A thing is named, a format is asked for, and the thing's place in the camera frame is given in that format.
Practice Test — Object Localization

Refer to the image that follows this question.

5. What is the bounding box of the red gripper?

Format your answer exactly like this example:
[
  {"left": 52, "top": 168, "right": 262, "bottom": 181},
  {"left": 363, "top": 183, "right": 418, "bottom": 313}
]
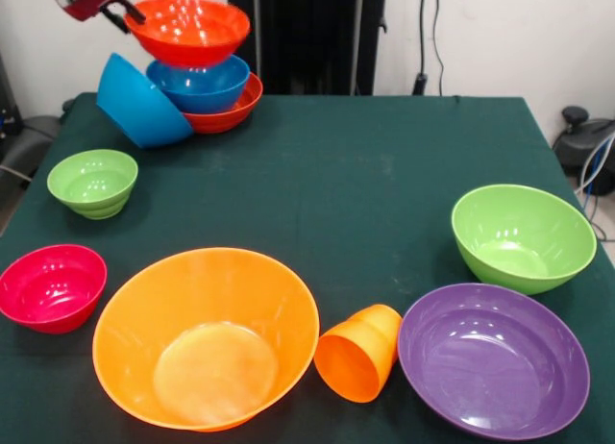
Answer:
[{"left": 52, "top": 0, "right": 148, "bottom": 35}]

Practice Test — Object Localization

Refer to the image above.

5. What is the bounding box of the red-orange plastic bowl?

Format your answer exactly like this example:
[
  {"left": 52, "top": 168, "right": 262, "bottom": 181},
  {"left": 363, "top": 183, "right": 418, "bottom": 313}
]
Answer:
[
  {"left": 182, "top": 72, "right": 264, "bottom": 136},
  {"left": 123, "top": 0, "right": 252, "bottom": 68}
]

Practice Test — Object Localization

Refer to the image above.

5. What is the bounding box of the blue plastic bowl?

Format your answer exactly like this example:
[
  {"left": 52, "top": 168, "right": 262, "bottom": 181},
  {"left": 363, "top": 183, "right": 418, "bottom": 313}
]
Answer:
[
  {"left": 145, "top": 54, "right": 251, "bottom": 114},
  {"left": 96, "top": 52, "right": 195, "bottom": 150}
]

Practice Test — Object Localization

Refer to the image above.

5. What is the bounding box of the large orange plastic bowl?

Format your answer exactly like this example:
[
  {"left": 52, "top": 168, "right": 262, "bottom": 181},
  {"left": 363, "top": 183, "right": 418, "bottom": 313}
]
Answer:
[{"left": 91, "top": 247, "right": 321, "bottom": 432}]

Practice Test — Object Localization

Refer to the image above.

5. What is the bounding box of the black wheeled base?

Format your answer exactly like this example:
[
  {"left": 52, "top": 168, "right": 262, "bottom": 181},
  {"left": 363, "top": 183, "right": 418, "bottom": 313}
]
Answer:
[
  {"left": 552, "top": 106, "right": 615, "bottom": 196},
  {"left": 0, "top": 49, "right": 63, "bottom": 181}
]

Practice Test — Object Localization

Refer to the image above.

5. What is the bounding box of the small green plastic bowl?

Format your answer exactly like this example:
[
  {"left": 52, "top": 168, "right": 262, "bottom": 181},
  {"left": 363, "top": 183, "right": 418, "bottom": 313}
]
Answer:
[{"left": 46, "top": 148, "right": 139, "bottom": 221}]

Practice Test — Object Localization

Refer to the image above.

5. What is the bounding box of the dark green tablecloth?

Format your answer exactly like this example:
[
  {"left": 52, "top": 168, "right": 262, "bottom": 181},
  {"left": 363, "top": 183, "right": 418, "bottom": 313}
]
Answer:
[{"left": 0, "top": 91, "right": 615, "bottom": 444}]

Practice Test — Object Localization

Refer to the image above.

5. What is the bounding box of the pink plastic bowl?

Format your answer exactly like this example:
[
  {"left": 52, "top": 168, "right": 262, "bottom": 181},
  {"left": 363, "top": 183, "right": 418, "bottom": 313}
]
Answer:
[{"left": 0, "top": 244, "right": 109, "bottom": 335}]

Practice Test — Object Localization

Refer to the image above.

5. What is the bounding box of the orange plastic cup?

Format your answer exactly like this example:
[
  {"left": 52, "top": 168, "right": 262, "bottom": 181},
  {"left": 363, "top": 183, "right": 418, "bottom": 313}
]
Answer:
[{"left": 313, "top": 304, "right": 404, "bottom": 405}]

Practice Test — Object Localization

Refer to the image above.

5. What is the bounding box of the large green plastic bowl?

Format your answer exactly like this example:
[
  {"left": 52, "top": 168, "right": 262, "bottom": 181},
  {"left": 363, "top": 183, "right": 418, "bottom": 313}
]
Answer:
[{"left": 451, "top": 184, "right": 599, "bottom": 297}]

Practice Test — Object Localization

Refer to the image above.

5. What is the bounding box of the purple plastic bowl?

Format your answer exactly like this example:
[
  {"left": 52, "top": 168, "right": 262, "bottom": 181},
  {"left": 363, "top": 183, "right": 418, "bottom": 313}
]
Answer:
[{"left": 397, "top": 283, "right": 591, "bottom": 441}]

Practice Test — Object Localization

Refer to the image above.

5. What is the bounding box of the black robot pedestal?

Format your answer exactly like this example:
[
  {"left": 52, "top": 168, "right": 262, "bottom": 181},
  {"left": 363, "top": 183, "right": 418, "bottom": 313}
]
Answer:
[{"left": 225, "top": 0, "right": 388, "bottom": 97}]

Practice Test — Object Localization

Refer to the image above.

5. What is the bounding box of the black wall cable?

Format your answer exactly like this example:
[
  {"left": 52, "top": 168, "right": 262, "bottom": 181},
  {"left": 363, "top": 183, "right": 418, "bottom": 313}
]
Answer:
[{"left": 411, "top": 0, "right": 446, "bottom": 97}]

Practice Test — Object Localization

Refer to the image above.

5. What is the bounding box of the blue and white cable bundle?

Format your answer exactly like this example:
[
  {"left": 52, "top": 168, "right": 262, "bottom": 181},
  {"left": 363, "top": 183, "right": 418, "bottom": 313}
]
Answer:
[{"left": 574, "top": 131, "right": 615, "bottom": 243}]

